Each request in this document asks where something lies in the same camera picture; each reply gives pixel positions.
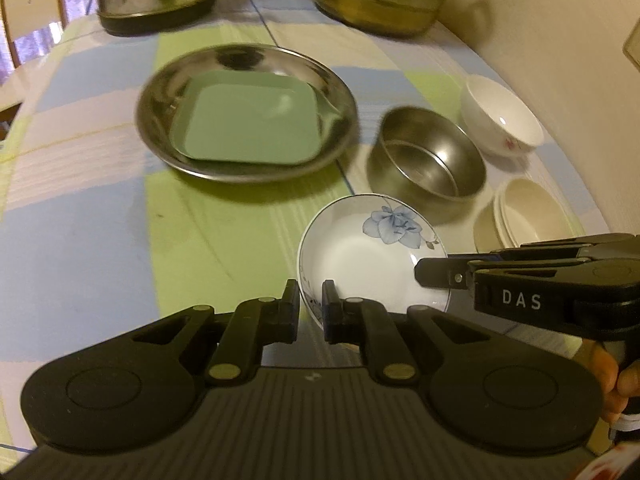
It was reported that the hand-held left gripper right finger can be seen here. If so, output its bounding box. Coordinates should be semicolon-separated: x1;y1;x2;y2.
321;279;504;386

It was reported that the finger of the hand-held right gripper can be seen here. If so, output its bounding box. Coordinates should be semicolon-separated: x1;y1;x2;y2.
489;233;640;261
414;255;596;292

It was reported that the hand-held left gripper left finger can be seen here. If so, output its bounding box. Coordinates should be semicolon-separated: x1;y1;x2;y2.
131;279;301;386

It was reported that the cream bowl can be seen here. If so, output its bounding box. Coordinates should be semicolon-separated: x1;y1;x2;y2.
499;178;576;247
472;195;507;256

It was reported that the white dish with blue flower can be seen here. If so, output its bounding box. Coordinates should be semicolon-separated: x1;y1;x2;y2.
296;194;453;333

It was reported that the steel bowl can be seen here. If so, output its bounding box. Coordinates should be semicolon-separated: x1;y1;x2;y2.
366;106;488;225

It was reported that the white bowl with red flower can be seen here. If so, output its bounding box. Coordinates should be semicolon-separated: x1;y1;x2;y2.
460;74;545;158

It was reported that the green square plate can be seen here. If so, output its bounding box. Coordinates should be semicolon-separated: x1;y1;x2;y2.
169;71;323;166

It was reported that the large round steel plate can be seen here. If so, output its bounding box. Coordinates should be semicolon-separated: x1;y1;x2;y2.
134;45;360;183

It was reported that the person's right hand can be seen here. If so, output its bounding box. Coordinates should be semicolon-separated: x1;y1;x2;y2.
575;336;640;425

